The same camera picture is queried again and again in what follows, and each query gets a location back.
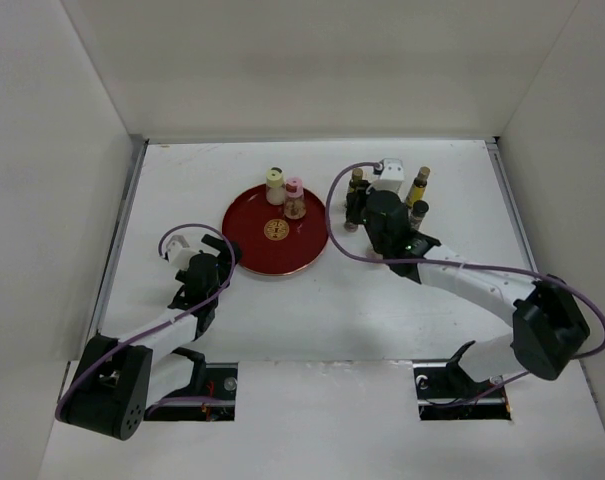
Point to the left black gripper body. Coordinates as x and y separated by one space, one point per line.
216 287

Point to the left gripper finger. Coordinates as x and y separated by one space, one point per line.
230 255
213 242

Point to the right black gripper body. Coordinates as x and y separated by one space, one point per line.
380 245

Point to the black knob glass jar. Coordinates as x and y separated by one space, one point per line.
372 254

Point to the pink cap spice jar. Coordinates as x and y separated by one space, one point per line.
294 205

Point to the yellow cap spice jar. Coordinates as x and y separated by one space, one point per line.
275 186

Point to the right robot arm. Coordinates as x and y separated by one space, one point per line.
547 326

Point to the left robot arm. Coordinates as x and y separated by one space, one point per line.
153 374

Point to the black cap spice left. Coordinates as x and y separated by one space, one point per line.
351 225

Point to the black cap spice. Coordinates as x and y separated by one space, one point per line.
417 214
351 225

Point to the yellow label bottle left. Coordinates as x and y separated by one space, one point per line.
357 176

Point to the yellow label bottle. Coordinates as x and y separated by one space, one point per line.
357 176
417 187

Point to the red round tray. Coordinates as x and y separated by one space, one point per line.
272 244

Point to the black cap spice right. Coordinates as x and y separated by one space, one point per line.
417 214

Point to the yellow label bottle right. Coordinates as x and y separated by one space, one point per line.
417 187

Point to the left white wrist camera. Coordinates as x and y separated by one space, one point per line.
178 252

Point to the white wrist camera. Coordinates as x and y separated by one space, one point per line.
178 252
388 175

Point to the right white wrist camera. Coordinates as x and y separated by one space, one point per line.
388 175

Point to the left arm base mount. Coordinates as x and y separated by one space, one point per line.
209 398

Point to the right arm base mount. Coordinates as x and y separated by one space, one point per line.
449 394

